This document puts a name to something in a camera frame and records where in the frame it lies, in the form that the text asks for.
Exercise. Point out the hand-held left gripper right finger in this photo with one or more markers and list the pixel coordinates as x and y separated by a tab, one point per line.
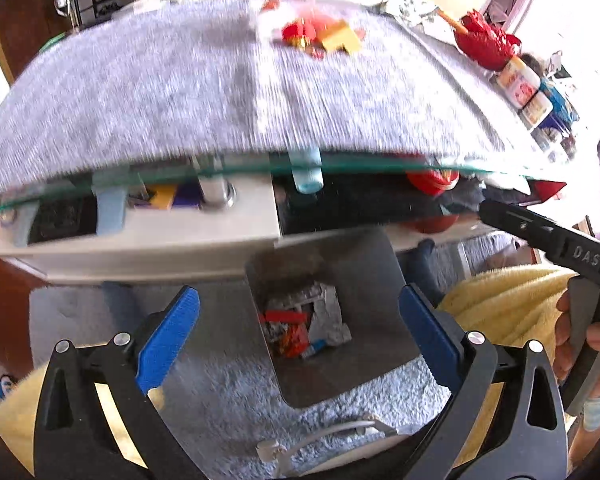
430	340

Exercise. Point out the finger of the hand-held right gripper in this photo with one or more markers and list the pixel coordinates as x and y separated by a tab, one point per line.
515	225

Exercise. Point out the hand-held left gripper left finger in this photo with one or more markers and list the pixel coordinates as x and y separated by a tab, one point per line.
167	340

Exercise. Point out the dark trash bin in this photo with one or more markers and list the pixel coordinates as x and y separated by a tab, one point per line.
370	285

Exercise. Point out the silver foil wrapper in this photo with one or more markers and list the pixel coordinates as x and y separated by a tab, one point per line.
330	310

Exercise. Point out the red plastic tube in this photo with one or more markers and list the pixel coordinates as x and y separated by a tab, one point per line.
285	317

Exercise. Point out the red snack wrapper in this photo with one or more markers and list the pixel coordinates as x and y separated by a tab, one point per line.
292	342

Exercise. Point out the clear orange wrapper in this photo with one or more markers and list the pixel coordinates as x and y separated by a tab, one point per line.
316	16

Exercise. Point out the grey shaggy rug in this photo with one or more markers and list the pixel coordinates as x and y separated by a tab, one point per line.
215	410

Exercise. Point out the red decoration under glass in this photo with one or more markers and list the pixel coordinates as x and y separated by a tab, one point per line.
432	180

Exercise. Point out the white table base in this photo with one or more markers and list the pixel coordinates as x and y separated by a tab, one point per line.
180	240

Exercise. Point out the white bottle yellow label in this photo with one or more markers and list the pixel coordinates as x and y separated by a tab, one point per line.
536	107

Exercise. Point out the yellow purple box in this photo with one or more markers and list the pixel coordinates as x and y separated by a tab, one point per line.
167	196

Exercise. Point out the person's leg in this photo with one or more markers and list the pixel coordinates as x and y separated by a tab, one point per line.
585	445

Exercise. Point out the red openwork basket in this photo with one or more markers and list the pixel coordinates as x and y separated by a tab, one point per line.
485	42

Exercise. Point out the orange tube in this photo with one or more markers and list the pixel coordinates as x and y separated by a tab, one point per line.
450	19

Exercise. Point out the green floral cloth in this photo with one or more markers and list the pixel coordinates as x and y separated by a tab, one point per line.
412	6

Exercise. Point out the grey table mat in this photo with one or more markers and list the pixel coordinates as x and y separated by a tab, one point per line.
155	85

